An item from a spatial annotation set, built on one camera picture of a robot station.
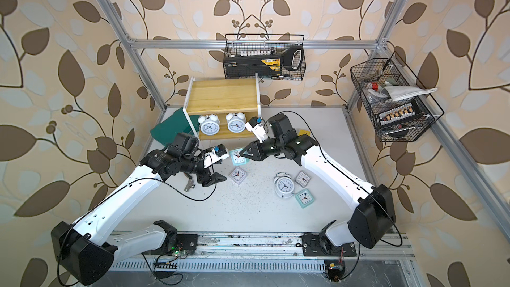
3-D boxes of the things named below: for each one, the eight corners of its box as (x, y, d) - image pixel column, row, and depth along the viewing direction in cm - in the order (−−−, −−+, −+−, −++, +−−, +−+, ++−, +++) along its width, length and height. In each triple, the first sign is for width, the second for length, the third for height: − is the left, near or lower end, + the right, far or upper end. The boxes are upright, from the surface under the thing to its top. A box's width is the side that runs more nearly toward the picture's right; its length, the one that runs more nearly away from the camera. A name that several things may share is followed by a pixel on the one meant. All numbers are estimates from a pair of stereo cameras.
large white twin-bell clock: (274, 198, 87) (275, 195, 84) (273, 174, 95) (274, 170, 92) (294, 198, 87) (295, 195, 84) (291, 174, 95) (292, 170, 92)
